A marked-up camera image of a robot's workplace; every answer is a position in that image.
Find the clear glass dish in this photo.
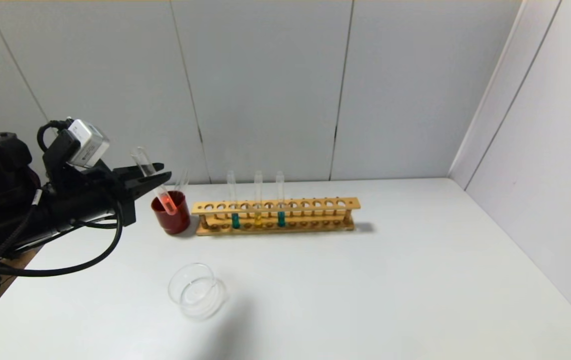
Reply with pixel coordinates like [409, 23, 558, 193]
[168, 262, 227, 320]

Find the test tube with red pigment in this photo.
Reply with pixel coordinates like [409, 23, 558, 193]
[130, 146, 179, 216]

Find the dark red cup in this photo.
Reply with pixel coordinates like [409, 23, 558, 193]
[151, 190, 192, 236]

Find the thick black cable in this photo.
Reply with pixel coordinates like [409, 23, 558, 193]
[0, 200, 124, 278]

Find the wooden test tube rack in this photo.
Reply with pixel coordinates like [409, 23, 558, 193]
[191, 197, 361, 237]

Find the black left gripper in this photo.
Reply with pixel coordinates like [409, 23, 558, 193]
[36, 162, 173, 237]

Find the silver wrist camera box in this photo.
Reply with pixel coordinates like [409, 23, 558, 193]
[68, 119, 110, 168]

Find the test tube with green pigment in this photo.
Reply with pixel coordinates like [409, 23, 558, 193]
[275, 171, 286, 228]

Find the test tube with yellow pigment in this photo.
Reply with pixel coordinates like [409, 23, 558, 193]
[253, 171, 263, 229]

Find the test tube with blue pigment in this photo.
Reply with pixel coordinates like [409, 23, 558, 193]
[226, 171, 241, 230]

